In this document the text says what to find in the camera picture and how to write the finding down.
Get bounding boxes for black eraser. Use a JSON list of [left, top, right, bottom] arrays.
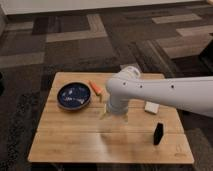
[[154, 123, 164, 145]]

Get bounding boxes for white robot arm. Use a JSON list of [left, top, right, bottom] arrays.
[[100, 66, 213, 119]]

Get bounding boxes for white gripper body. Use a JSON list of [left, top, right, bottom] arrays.
[[106, 96, 129, 115]]

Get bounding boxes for dark blue bowl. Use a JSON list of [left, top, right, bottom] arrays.
[[57, 82, 91, 111]]

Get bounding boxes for white sponge block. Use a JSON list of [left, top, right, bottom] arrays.
[[145, 102, 159, 114]]

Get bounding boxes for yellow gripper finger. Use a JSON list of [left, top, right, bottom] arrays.
[[122, 114, 128, 122], [99, 104, 109, 120]]

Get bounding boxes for orange carrot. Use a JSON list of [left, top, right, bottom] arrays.
[[89, 81, 102, 102]]

